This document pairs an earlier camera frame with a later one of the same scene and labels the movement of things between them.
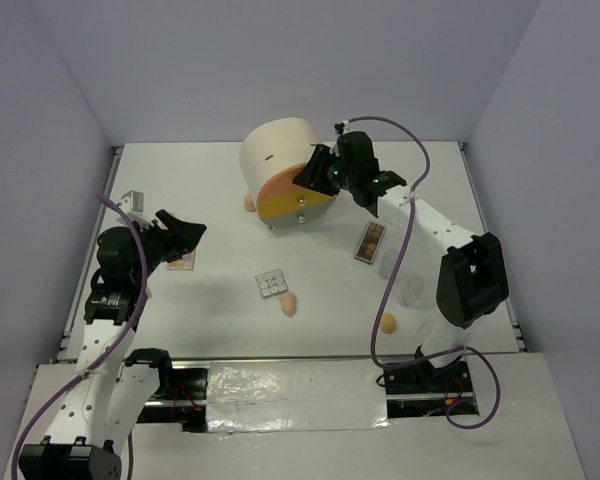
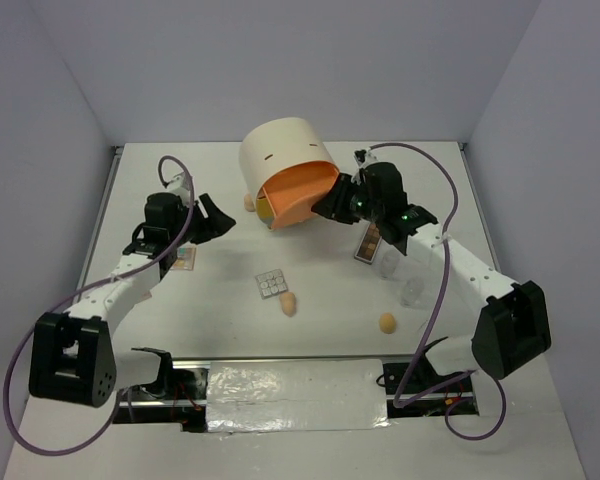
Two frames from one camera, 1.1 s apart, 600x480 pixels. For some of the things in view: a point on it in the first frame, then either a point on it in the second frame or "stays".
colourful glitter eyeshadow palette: [185, 263] stays
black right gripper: [313, 174] -> [334, 205]
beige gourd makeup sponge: [288, 300] stays
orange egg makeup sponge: [388, 323] stays
